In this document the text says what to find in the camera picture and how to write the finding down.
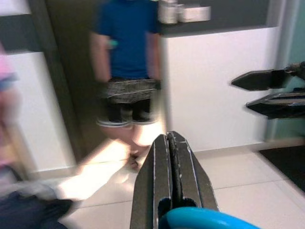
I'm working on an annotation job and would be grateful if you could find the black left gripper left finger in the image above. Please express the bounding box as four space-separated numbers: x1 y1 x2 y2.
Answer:
130 134 173 229

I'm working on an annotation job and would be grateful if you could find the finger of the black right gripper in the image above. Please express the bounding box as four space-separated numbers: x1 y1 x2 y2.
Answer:
231 68 286 92
246 92 305 119

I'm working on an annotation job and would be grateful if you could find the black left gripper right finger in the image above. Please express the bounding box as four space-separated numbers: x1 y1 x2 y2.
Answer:
167 130 219 212

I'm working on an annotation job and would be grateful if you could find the white box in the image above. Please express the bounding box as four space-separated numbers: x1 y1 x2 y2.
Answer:
177 3 212 22

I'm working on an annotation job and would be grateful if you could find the white round container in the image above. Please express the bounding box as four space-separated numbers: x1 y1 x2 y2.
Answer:
159 0 178 24

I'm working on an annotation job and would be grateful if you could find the grey crumpled garment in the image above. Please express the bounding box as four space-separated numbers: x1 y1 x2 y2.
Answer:
0 178 62 201

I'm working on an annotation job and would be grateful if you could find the person in blue shirt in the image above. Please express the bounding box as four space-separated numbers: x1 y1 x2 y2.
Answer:
89 0 163 172

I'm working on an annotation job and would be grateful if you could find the black door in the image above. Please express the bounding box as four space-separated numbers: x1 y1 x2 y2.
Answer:
28 0 115 172

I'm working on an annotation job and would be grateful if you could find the person in pink shirt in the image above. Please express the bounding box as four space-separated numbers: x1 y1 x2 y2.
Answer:
0 42 20 172

